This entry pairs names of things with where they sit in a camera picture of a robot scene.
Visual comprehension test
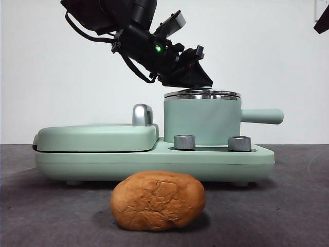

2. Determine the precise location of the brown potato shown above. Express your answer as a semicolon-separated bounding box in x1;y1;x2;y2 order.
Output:
109;170;206;232

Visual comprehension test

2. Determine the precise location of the mint green pot with handle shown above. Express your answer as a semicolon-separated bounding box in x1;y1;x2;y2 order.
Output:
163;96;284;146

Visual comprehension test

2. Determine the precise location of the white wall socket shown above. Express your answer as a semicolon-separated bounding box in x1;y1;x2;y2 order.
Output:
315;0;325;22

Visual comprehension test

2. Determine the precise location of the mint green griddle cover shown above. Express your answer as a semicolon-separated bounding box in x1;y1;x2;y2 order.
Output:
32;122;160;153

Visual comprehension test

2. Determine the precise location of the black control panel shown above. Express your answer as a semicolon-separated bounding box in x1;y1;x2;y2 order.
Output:
168;147;259;152

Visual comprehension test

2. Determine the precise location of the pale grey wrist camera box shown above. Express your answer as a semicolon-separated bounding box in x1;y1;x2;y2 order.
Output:
153;10;186;39

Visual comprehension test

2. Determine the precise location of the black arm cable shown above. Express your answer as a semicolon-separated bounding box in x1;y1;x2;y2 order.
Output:
122;54;156;84
65;12;116;43

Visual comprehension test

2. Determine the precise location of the mint green breakfast machine base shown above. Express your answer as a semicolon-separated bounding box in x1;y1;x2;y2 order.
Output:
34;137;276;186

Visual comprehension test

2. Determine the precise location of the silver griddle cover handle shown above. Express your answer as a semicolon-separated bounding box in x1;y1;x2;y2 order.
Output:
132;103;155;127

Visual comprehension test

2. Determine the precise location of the silver control knob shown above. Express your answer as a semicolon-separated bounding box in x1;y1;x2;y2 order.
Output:
173;134;196;150
228;135;252;152

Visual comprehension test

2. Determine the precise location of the glass lid with green knob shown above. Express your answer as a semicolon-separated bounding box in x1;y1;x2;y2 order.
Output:
163;86;239;100

